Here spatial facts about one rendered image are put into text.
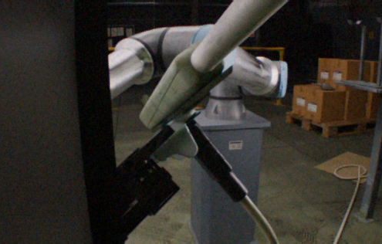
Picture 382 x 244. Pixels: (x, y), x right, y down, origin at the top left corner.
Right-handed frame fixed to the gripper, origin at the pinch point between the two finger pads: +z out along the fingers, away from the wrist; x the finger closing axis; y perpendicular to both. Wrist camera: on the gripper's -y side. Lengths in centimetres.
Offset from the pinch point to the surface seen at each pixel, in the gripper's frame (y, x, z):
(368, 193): 107, -79, 79
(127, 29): -356, -962, 416
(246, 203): 17.3, -0.1, -2.2
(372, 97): 150, -202, 274
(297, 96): 89, -256, 224
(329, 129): 128, -208, 192
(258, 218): 20.8, -0.2, -2.4
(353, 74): 107, -196, 264
